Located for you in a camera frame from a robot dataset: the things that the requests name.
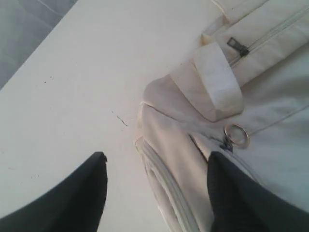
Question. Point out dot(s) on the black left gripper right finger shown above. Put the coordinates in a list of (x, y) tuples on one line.
[(239, 204)]

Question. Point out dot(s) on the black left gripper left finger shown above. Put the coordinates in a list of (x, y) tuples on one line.
[(74, 205)]

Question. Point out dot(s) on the beige duffel bag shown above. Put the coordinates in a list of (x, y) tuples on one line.
[(243, 93)]

